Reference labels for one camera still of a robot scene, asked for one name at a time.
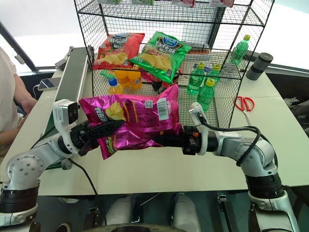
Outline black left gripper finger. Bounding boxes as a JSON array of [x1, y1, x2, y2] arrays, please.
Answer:
[[90, 120, 126, 140]]

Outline green soda bottle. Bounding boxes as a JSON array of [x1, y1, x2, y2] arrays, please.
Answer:
[[231, 34, 252, 66], [207, 63, 222, 85], [186, 62, 206, 96], [197, 78, 216, 112]]

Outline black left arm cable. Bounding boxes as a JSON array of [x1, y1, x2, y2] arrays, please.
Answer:
[[68, 158, 99, 195]]

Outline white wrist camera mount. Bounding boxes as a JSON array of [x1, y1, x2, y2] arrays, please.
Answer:
[[52, 99, 81, 156], [188, 101, 210, 156]]

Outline white sneaker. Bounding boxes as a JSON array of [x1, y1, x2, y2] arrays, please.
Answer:
[[283, 97, 299, 107]]

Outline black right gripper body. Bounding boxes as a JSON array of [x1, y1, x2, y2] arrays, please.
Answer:
[[182, 125, 200, 156]]

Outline grey cylinder container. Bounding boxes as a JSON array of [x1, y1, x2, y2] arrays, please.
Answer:
[[245, 52, 274, 81]]

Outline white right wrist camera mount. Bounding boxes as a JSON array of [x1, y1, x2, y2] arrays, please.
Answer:
[[188, 101, 210, 156]]

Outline red handled scissors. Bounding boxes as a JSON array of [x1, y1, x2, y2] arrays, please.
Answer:
[[233, 96, 255, 127]]

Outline red chip bag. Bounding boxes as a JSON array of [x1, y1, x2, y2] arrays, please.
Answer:
[[92, 32, 146, 71]]

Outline black diagonal bar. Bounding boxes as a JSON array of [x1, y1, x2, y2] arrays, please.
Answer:
[[0, 21, 37, 72]]

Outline red packet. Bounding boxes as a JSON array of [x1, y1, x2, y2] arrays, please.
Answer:
[[179, 0, 197, 8], [216, 0, 235, 8]]

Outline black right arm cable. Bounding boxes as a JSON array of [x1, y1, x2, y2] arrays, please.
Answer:
[[199, 115, 262, 167]]

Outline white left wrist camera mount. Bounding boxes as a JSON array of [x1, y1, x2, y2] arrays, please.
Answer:
[[52, 99, 81, 156]]

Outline green packet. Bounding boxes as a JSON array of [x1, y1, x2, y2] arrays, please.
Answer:
[[112, 0, 155, 6]]

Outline purple chip bag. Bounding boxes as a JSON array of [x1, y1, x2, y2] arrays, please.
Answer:
[[79, 84, 183, 160]]

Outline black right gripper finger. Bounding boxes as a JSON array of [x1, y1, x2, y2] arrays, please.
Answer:
[[153, 134, 186, 148]]

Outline dark cola bottle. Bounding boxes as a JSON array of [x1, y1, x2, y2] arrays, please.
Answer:
[[161, 74, 180, 91], [151, 76, 165, 93]]

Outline black wire rack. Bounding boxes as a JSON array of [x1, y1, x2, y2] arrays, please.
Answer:
[[73, 0, 276, 129]]

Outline smartphone with white cable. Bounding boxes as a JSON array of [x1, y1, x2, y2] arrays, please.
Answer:
[[32, 77, 61, 98]]

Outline person in white shirt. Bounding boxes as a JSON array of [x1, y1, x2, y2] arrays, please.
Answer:
[[0, 46, 39, 158]]

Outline green chip bag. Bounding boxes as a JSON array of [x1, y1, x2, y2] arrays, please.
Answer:
[[129, 31, 193, 85]]

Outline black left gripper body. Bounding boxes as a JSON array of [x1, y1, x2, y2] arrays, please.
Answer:
[[70, 121, 100, 157]]

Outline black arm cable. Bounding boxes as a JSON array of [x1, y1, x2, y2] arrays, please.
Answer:
[[68, 158, 99, 195], [199, 115, 262, 167]]

